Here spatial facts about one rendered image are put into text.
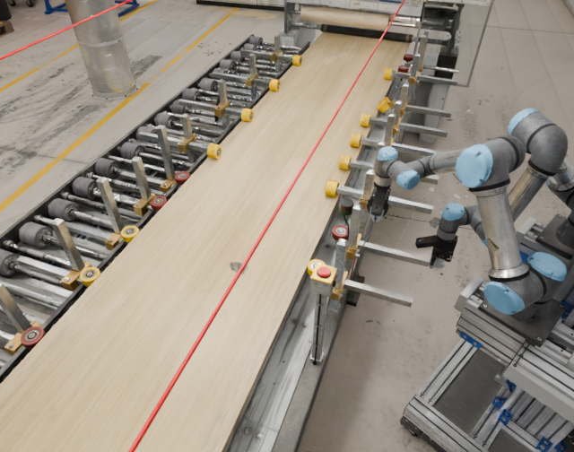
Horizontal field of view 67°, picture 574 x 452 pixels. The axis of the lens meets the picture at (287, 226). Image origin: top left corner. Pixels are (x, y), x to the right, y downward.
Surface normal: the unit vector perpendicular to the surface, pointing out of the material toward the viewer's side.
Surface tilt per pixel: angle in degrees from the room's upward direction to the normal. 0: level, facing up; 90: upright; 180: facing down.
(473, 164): 84
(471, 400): 0
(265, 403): 0
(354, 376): 0
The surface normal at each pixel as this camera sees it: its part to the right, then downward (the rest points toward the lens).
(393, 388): 0.00, -0.74
